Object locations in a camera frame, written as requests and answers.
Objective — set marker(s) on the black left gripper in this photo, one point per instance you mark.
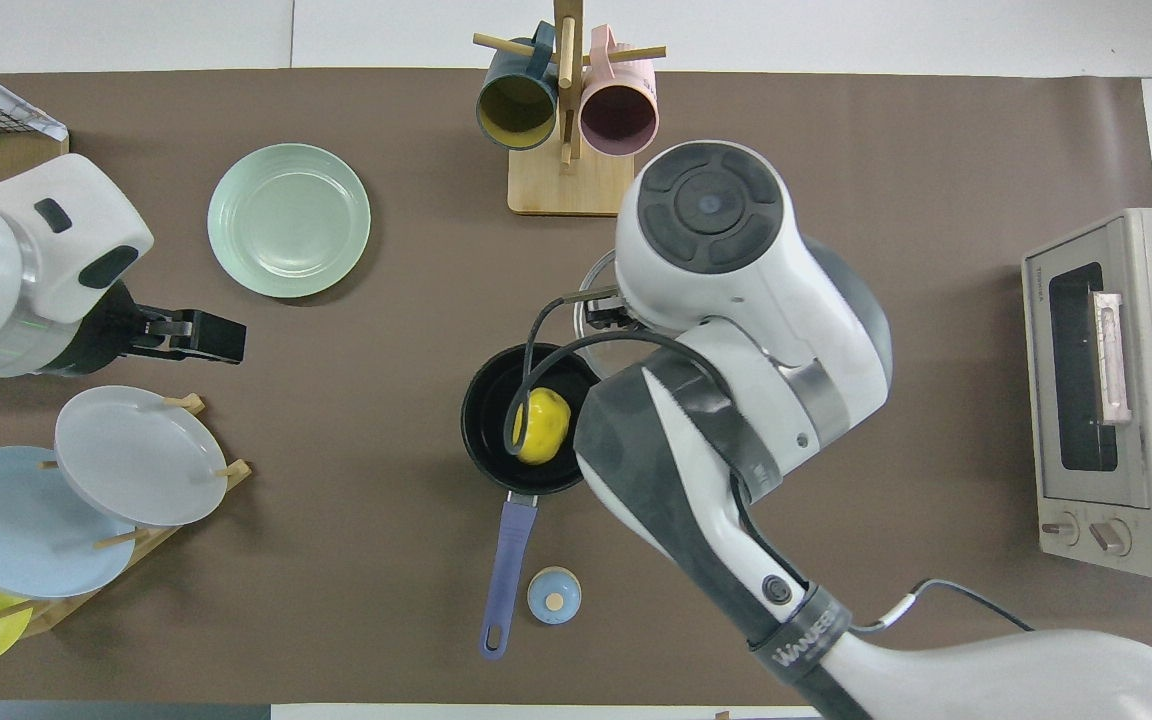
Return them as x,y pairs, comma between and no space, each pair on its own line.
121,335

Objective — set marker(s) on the glass lid blue knob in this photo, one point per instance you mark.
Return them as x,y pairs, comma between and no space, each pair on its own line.
596,347

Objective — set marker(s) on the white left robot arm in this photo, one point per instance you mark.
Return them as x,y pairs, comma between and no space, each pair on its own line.
26,260

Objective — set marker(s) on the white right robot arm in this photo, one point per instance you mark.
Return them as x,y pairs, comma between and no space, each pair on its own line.
736,330

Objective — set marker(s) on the mint green plate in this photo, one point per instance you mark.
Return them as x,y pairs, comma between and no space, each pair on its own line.
288,220

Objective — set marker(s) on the pale grey plate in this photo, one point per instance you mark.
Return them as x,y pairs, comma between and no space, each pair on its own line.
141,455

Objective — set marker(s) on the light blue plate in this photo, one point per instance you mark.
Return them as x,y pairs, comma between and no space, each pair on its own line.
16,525

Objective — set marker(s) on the wooden plate rack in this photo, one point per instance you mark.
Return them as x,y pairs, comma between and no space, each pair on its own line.
66,608

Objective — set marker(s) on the wooden mug tree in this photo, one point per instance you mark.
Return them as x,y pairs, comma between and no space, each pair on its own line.
556,190

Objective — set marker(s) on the dark blue saucepan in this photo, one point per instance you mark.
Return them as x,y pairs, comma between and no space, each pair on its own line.
488,425

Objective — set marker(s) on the brown table mat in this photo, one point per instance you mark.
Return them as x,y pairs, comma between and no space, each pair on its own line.
336,470

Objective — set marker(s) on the pink ribbed mug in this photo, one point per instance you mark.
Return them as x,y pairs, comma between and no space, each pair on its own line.
619,120

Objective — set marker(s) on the dark teal mug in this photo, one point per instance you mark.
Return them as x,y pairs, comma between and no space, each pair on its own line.
516,110

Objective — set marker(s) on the dark wooden board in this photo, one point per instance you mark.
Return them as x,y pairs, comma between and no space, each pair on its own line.
11,160

